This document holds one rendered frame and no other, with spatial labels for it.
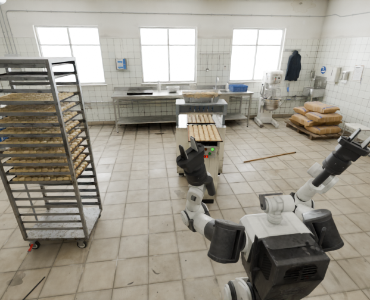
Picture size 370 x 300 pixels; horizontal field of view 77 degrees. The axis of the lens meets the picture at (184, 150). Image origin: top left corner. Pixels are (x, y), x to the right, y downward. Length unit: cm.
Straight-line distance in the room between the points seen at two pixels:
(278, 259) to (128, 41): 581
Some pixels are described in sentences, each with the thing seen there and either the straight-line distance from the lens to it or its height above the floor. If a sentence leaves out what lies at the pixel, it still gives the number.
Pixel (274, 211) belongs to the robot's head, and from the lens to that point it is 101.
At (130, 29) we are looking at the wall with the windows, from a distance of 624.
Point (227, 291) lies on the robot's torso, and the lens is 164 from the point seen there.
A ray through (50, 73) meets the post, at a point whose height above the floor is 172.
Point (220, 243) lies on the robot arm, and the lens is 97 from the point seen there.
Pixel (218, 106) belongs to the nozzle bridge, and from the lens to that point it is 340.
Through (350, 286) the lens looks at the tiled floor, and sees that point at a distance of 274.
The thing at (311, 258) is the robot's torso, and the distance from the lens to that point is 98.
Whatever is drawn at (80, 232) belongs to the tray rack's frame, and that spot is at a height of 15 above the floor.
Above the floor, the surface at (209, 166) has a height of 56.
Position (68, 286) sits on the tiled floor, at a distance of 254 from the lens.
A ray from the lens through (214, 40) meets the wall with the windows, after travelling 642.
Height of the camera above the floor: 189
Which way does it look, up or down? 24 degrees down
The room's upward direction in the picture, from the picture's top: straight up
